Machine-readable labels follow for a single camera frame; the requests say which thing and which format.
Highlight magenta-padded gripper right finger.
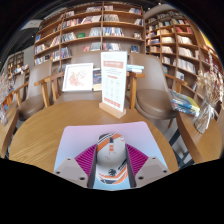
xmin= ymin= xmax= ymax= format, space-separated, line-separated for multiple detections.
xmin=124 ymin=143 xmax=172 ymax=189

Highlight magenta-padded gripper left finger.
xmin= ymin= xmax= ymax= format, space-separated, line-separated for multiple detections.
xmin=53 ymin=143 xmax=98 ymax=189

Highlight white orange patterned computer mouse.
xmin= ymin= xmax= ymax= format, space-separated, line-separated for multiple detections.
xmin=94 ymin=132 xmax=129 ymax=186

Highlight light blue pink mouse pad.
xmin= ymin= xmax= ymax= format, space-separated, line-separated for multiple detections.
xmin=53 ymin=120 xmax=168 ymax=191

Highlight taupe wooden-armed armchair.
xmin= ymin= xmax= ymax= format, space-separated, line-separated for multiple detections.
xmin=13 ymin=61 xmax=53 ymax=122
xmin=49 ymin=51 xmax=146 ymax=111
xmin=128 ymin=52 xmax=189 ymax=123

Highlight stack of blue books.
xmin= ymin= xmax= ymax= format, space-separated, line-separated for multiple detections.
xmin=169 ymin=89 xmax=201 ymax=118

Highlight glass vase beige dried flowers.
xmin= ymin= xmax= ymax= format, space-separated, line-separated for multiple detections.
xmin=193 ymin=49 xmax=224 ymax=135

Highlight white sign on wooden stand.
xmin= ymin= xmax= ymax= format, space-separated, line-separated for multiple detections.
xmin=98 ymin=50 xmax=129 ymax=120

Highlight white framed floral picture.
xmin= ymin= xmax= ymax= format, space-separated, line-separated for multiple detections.
xmin=61 ymin=62 xmax=95 ymax=93

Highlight dark cover book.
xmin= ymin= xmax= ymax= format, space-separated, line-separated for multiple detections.
xmin=92 ymin=68 xmax=103 ymax=92

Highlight light blue book stack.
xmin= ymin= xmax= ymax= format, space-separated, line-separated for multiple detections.
xmin=126 ymin=63 xmax=145 ymax=74

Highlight distant wooden bookshelf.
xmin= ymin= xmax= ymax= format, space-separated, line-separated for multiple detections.
xmin=6 ymin=51 xmax=26 ymax=76

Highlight curved wooden bookshelf with books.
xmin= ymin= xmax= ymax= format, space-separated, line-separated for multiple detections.
xmin=144 ymin=9 xmax=224 ymax=101

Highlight white hanging ceiling panel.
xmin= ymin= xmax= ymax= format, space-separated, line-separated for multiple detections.
xmin=28 ymin=19 xmax=44 ymax=31

